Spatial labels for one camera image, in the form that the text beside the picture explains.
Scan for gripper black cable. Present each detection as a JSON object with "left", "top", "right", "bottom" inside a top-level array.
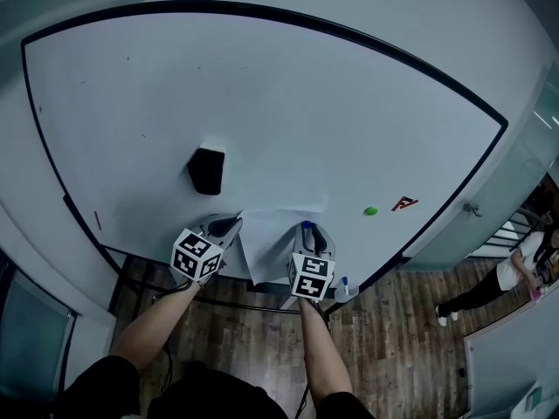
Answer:
[
  {"left": 150, "top": 279, "right": 206, "bottom": 395},
  {"left": 296, "top": 299, "right": 333, "bottom": 418}
]

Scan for black whiteboard eraser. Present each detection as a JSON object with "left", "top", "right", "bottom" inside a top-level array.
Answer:
[{"left": 186, "top": 141, "right": 227, "bottom": 196}]

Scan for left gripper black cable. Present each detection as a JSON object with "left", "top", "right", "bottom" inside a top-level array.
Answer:
[{"left": 150, "top": 279, "right": 206, "bottom": 395}]

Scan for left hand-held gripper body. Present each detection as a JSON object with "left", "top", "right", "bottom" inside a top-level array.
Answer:
[{"left": 169, "top": 227, "right": 225, "bottom": 284}]

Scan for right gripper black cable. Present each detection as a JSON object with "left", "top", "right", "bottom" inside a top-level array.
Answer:
[{"left": 296, "top": 299, "right": 333, "bottom": 418}]

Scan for white desk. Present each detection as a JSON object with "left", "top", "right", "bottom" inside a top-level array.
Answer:
[{"left": 469, "top": 380, "right": 559, "bottom": 419}]

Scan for person's right forearm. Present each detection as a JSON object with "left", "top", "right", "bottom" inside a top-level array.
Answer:
[{"left": 298, "top": 297, "right": 355, "bottom": 405}]

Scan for white paper sheet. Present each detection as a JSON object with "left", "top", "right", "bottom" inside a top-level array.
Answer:
[{"left": 238, "top": 192, "right": 330, "bottom": 287}]

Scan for frosted glass door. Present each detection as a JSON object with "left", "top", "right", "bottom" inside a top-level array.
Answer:
[{"left": 401, "top": 58, "right": 559, "bottom": 274}]

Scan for small pale green box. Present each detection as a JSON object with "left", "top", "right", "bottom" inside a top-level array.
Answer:
[{"left": 523, "top": 386, "right": 545, "bottom": 412}]

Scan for black stair railing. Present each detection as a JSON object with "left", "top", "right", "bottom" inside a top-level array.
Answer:
[{"left": 480, "top": 209, "right": 542, "bottom": 251}]

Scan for person's black clothing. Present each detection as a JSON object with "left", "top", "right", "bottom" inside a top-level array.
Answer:
[{"left": 50, "top": 354, "right": 376, "bottom": 419}]

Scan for blue-capped spray bottle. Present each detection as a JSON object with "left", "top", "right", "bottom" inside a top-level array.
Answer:
[{"left": 334, "top": 276, "right": 360, "bottom": 304}]

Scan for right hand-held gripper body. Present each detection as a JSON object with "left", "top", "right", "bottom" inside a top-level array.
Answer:
[{"left": 287, "top": 251, "right": 337, "bottom": 302}]

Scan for black-framed whiteboard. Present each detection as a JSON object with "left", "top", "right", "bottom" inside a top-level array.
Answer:
[{"left": 20, "top": 0, "right": 510, "bottom": 316}]

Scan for person's left forearm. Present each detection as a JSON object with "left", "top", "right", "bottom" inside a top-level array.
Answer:
[{"left": 108, "top": 279, "right": 206, "bottom": 373}]

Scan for black-framed window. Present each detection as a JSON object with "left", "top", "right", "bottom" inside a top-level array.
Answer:
[{"left": 0, "top": 251, "right": 79, "bottom": 392}]

